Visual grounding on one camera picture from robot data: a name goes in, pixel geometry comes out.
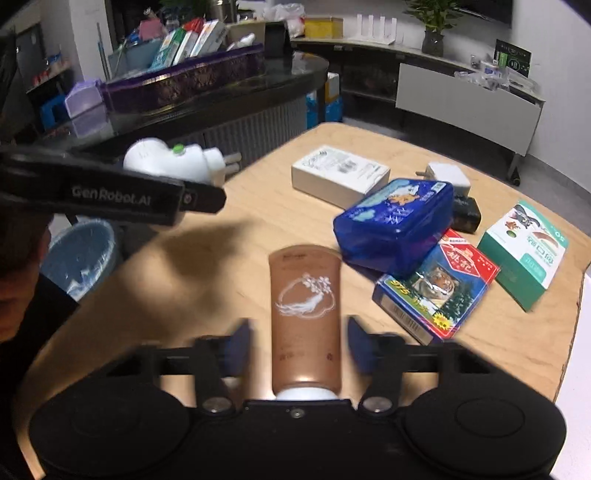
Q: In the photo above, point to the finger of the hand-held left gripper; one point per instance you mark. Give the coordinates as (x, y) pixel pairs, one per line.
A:
(203, 198)

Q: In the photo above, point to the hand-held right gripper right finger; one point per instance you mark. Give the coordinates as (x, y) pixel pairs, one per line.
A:
(362, 351)

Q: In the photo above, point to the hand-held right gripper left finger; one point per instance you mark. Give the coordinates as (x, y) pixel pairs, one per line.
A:
(235, 351)

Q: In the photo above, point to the white plug-in device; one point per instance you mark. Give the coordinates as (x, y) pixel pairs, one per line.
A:
(157, 159)

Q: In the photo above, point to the brown cream tube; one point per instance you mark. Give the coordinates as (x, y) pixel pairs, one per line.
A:
(304, 323)

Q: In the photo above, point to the tiger playing card box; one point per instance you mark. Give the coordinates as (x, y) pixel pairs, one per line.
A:
(438, 286)

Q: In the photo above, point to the white cardboard box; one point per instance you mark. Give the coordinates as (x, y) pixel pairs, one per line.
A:
(332, 173)

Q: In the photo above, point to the green and white box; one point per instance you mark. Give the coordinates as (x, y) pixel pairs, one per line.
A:
(517, 263)

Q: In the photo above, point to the blue lined trash bin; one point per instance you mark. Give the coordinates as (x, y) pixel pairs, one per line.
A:
(78, 258)

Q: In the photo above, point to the blue stool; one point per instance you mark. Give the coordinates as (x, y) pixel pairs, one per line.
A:
(53, 113)

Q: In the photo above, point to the small purple box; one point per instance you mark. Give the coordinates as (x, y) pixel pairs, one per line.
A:
(83, 99)

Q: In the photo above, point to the purple patterned tray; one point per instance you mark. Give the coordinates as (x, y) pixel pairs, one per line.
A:
(184, 81)

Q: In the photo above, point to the blue printed pouch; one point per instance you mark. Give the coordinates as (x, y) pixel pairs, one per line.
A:
(392, 230)

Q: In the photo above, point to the blue plastic bag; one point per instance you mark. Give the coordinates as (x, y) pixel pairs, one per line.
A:
(318, 113)

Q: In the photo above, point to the green toothpaste box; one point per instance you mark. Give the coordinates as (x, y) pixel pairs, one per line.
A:
(167, 50)

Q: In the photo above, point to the white and red box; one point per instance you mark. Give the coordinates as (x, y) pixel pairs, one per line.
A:
(207, 39)

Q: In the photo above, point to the white tube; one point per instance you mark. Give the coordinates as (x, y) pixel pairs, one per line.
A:
(241, 41)

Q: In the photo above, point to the small black box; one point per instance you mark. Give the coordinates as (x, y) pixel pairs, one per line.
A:
(466, 214)

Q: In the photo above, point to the pink box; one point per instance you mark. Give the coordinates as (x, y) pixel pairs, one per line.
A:
(152, 28)

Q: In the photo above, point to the black upright box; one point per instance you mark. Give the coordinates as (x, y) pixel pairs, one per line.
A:
(277, 40)

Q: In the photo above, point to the white charger plug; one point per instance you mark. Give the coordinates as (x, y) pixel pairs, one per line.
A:
(445, 177)

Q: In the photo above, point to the white plastic bag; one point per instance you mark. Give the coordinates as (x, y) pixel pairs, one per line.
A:
(287, 16)

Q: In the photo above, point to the yellow box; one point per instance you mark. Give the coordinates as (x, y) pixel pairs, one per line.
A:
(323, 27)

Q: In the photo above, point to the white router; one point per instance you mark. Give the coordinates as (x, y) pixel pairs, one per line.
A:
(376, 30)

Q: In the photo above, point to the white TV cabinet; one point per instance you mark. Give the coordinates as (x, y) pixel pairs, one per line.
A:
(461, 101)

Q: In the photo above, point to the potted green plant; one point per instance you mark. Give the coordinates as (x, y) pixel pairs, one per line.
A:
(434, 27)

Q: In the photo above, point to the pile of clear packages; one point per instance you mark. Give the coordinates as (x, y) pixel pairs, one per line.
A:
(489, 76)

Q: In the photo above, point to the black and green box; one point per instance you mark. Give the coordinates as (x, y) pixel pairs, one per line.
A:
(512, 57)

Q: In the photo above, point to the black television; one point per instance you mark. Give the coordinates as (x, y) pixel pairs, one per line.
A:
(485, 9)

